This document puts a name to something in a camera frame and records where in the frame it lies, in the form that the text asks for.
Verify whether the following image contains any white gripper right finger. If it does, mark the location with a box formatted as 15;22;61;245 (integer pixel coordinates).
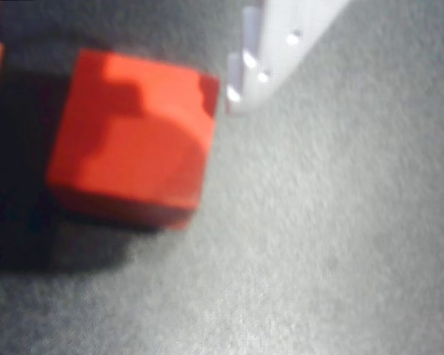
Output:
224;0;352;116

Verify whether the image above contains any black desk mat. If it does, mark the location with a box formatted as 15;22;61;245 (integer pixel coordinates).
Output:
0;0;444;355

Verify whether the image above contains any red cube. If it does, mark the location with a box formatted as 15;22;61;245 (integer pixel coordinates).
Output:
46;47;221;232

